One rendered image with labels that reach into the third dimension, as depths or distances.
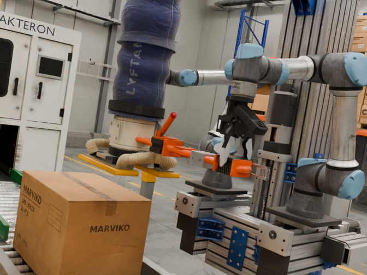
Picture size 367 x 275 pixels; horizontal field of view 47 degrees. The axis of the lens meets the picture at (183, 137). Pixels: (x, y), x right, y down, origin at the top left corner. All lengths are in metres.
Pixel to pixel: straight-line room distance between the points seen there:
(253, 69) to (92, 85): 10.60
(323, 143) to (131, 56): 0.99
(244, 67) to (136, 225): 0.98
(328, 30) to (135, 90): 0.91
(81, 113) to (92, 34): 2.12
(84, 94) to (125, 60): 10.01
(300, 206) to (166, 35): 0.85
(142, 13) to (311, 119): 0.87
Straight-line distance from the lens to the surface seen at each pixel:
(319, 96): 2.00
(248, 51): 1.24
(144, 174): 2.51
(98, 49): 11.81
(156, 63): 1.64
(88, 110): 11.74
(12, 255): 2.32
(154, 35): 1.64
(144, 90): 1.62
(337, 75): 1.60
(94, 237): 1.85
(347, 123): 1.62
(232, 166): 1.19
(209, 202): 1.99
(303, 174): 1.74
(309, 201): 1.75
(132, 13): 1.66
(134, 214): 1.91
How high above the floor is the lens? 1.36
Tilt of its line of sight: 3 degrees down
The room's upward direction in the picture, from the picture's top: 9 degrees clockwise
